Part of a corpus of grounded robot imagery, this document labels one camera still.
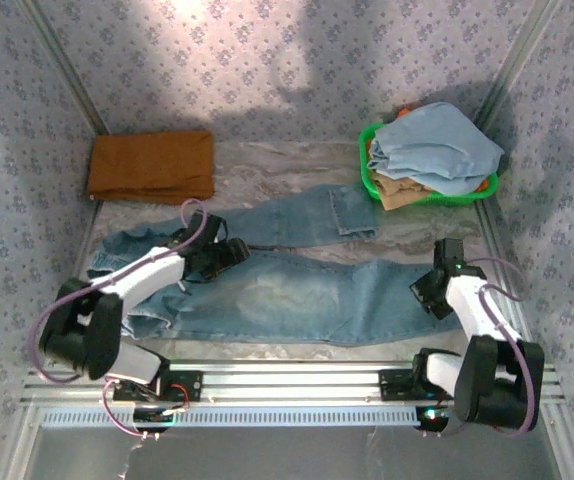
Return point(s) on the tan trousers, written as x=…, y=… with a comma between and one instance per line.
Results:
x=399, y=192

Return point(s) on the right black controller board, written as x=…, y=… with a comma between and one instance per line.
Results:
x=432, y=417

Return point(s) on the blue denim jeans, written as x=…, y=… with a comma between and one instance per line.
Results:
x=287, y=295

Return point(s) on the black controller board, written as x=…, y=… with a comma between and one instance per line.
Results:
x=432, y=417
x=152, y=419

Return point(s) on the light blue trousers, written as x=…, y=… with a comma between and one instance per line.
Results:
x=437, y=145

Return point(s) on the green plastic basket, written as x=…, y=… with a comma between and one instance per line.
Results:
x=367, y=172

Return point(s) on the aluminium corner post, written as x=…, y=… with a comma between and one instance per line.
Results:
x=517, y=55
x=67, y=70

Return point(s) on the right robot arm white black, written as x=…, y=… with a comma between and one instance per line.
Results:
x=472, y=310

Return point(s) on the folded brown trousers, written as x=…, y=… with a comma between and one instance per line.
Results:
x=152, y=165

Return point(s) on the left black controller board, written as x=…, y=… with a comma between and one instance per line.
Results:
x=152, y=419

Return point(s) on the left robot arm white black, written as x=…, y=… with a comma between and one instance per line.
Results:
x=142, y=272

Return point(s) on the long aluminium base rail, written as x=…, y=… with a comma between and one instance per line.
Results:
x=287, y=385

